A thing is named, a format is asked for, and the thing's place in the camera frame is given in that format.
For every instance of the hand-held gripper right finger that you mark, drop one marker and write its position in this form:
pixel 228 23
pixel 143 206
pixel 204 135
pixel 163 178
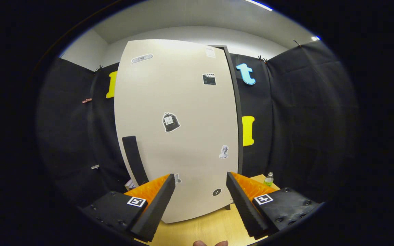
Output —
pixel 243 206

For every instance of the beige shoe cabinet door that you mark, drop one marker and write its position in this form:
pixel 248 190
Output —
pixel 183 153

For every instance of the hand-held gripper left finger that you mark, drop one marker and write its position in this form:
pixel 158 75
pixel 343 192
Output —
pixel 156 208

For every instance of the white book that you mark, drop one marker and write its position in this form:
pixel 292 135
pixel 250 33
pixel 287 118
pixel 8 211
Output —
pixel 130 185

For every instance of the green label plastic bottle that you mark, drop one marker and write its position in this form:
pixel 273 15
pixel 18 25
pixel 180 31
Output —
pixel 268 180

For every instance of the pink clip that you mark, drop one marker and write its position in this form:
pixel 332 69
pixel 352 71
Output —
pixel 87 100

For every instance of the long ceiling light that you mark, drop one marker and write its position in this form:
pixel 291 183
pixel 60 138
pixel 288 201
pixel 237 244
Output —
pixel 259 4

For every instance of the small ceiling light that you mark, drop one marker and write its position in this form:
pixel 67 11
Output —
pixel 315 38

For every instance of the black clip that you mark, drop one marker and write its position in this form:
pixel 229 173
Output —
pixel 98 68
pixel 261 58
pixel 297 43

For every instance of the black backdrop cloth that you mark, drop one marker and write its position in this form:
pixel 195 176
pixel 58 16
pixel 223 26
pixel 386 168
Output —
pixel 303 119

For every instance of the dark grey shoe cabinet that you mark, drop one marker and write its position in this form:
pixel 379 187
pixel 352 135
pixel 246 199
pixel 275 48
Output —
pixel 237 102

